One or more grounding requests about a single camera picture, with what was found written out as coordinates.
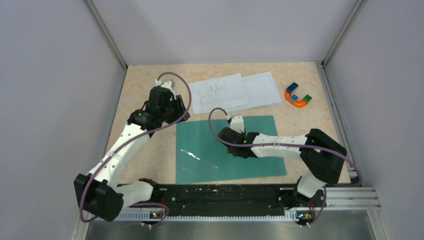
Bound green plastic folder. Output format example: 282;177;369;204
175;115;288;185

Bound printed white paper sheet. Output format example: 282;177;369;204
189;73;250;115

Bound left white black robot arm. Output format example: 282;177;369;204
73;80;190;222

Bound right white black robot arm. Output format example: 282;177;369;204
218;127;347;206

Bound blank white paper sheets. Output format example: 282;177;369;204
228;71;283;112

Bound light blue toy brick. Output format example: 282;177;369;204
290;94;299;102

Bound orange curved toy block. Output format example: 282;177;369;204
284;92;313;108

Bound dark blue toy brick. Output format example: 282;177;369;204
286;82;299;94

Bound green toy brick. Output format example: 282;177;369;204
302;94;312;103

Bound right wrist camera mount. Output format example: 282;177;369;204
229;115;245;134

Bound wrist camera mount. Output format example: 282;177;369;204
160;80;177;97
229;115;245;134

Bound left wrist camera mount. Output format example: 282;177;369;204
160;80;177;97

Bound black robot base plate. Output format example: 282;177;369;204
128;178;327;219

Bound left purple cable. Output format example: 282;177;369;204
79;71;193;223

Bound grey slotted cable duct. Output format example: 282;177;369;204
114;209;300;222

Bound aluminium frame rail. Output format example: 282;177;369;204
325;185;381;211

